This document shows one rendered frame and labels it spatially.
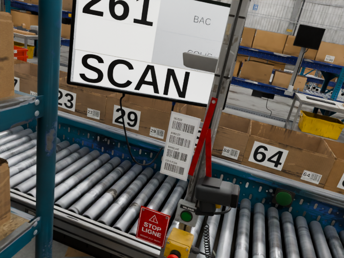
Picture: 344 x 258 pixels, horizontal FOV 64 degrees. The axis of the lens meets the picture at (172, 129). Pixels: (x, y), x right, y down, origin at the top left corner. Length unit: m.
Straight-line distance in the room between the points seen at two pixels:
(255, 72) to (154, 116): 4.30
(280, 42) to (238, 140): 4.58
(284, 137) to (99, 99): 1.07
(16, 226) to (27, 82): 1.42
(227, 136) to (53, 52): 1.10
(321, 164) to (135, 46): 1.01
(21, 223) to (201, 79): 0.59
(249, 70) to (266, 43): 0.63
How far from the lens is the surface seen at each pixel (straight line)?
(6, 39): 0.39
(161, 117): 1.44
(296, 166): 1.44
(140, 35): 0.82
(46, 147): 0.44
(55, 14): 0.39
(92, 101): 1.60
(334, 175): 1.48
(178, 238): 0.89
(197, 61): 0.82
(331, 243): 1.43
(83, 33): 0.85
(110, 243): 1.08
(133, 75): 0.83
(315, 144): 1.72
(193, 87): 0.84
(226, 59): 0.73
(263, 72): 5.60
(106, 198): 1.22
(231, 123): 1.67
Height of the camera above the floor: 1.46
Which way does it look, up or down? 20 degrees down
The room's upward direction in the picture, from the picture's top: 11 degrees clockwise
